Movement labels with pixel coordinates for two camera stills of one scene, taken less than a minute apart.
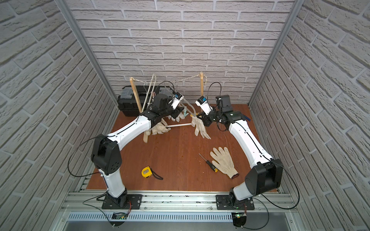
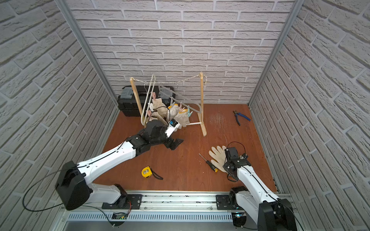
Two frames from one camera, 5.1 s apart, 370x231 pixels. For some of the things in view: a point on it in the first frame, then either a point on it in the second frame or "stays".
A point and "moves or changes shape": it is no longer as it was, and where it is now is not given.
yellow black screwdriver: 212,166 stays
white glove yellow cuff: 200,127 → 182,118
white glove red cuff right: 226,163 stays
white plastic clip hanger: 151,92 stays
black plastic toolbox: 127,102 stays
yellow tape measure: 147,172 stays
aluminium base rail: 87,207 stays
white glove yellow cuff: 181,115 moves or changes shape
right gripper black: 204,118 → 226,167
